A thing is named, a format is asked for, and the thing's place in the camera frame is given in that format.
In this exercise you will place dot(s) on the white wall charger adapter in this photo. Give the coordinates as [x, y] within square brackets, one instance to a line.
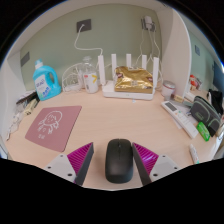
[148, 22]

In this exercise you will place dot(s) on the small white jar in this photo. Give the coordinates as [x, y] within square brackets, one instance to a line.
[168, 89]

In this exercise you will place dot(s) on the clear plastic bottle white label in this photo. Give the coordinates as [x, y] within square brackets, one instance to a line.
[90, 80]

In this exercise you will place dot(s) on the white marker pen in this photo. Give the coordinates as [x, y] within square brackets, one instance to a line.
[194, 153]

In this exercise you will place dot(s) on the black computer mouse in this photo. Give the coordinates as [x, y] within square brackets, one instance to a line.
[119, 161]

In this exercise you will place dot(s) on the black bag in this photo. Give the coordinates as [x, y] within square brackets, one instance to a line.
[216, 100]

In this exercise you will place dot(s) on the white remote control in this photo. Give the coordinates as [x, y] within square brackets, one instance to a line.
[180, 118]

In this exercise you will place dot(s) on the blue detergent bottle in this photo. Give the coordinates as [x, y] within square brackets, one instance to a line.
[45, 83]

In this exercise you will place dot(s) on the white router with antennas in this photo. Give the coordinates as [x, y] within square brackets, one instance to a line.
[110, 91]

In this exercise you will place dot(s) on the stack of books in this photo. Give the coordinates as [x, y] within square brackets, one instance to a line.
[26, 98]

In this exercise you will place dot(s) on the small yellow box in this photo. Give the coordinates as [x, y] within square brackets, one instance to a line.
[30, 106]

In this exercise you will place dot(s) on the grey wall socket plate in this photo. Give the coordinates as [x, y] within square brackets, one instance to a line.
[84, 25]

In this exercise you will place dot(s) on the grey blank wall plate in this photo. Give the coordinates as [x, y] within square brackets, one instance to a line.
[25, 59]

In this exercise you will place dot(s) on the pink mouse pad with drawing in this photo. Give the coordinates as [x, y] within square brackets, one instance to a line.
[53, 128]

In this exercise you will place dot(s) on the black monitor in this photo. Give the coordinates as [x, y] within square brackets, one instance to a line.
[218, 75]

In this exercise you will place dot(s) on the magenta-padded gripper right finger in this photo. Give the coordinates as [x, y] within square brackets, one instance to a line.
[161, 165]

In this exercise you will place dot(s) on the gold foil bag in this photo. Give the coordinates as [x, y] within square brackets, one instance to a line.
[133, 80]

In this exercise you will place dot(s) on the grey zip pouch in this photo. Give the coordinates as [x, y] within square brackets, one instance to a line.
[205, 113]

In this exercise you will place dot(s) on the white shelf unit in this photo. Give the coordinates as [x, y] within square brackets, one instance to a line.
[176, 50]

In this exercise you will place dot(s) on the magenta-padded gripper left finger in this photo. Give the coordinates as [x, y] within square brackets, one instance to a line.
[63, 165]

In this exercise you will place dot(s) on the green small pack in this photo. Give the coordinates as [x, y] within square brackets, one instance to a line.
[203, 131]

